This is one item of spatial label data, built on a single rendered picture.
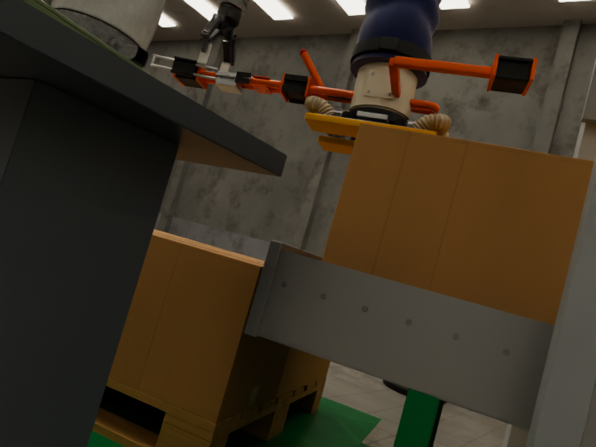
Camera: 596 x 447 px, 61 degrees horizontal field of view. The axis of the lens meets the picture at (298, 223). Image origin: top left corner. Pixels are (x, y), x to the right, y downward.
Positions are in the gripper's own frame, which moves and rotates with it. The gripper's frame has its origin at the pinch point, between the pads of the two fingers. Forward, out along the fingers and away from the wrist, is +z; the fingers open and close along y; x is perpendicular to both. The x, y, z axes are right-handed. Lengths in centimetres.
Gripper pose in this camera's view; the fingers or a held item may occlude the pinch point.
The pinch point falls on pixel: (212, 70)
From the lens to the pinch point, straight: 168.5
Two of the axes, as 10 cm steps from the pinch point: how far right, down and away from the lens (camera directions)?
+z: -2.7, 9.6, -0.7
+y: 2.7, 1.5, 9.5
